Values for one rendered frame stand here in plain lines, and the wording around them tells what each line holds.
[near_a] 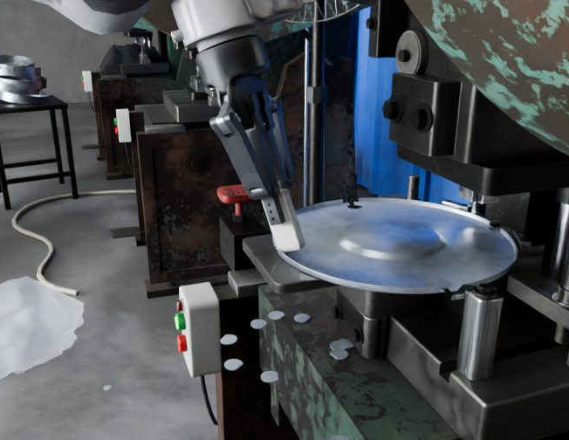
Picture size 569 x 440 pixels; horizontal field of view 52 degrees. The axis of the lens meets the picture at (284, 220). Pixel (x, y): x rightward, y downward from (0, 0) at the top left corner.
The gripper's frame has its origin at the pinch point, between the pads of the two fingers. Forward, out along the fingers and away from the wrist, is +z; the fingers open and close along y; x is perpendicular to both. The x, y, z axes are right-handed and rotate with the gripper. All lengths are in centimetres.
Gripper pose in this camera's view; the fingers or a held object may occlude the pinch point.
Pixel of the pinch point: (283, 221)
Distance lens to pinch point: 66.6
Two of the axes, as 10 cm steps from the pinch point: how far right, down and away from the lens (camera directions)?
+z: 2.9, 9.3, 2.1
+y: -4.1, 3.2, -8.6
